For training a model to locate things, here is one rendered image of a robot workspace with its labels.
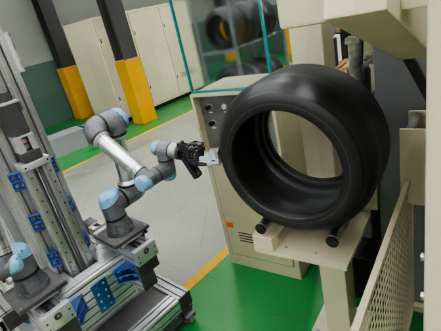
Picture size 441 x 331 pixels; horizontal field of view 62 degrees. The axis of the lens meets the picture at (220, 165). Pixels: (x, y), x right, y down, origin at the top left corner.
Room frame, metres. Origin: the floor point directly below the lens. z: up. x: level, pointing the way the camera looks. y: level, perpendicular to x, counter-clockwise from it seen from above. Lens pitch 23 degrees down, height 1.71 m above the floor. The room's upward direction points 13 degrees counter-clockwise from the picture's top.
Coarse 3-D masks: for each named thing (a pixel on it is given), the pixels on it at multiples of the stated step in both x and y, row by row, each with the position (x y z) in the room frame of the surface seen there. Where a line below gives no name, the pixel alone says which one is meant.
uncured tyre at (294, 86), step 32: (256, 96) 1.15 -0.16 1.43; (288, 96) 1.08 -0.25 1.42; (320, 96) 1.04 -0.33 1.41; (352, 96) 1.07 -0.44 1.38; (224, 128) 1.24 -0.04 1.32; (256, 128) 1.47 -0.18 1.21; (320, 128) 1.01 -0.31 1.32; (352, 128) 0.98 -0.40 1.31; (384, 128) 1.08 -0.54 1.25; (224, 160) 1.25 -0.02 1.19; (256, 160) 1.45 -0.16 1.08; (352, 160) 0.96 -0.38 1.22; (384, 160) 1.03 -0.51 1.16; (256, 192) 1.32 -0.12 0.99; (288, 192) 1.36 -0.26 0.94; (320, 192) 1.31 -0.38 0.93; (352, 192) 0.97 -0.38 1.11; (288, 224) 1.12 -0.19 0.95; (320, 224) 1.04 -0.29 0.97
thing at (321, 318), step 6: (324, 306) 1.59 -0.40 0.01; (324, 312) 1.55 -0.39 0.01; (318, 318) 1.52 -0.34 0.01; (324, 318) 1.51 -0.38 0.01; (366, 318) 1.45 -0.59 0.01; (318, 324) 1.48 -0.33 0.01; (324, 324) 1.47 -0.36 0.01; (366, 324) 1.41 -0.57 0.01; (312, 330) 1.45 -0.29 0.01; (318, 330) 1.44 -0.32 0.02; (324, 330) 1.43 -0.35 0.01; (330, 330) 1.42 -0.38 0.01
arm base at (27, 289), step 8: (40, 272) 1.43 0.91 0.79; (16, 280) 1.37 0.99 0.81; (24, 280) 1.37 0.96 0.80; (32, 280) 1.38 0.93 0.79; (40, 280) 1.39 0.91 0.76; (48, 280) 1.42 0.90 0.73; (16, 288) 1.37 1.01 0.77; (24, 288) 1.36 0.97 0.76; (32, 288) 1.36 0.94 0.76; (40, 288) 1.37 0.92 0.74; (16, 296) 1.37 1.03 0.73; (24, 296) 1.35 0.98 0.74; (32, 296) 1.35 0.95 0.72
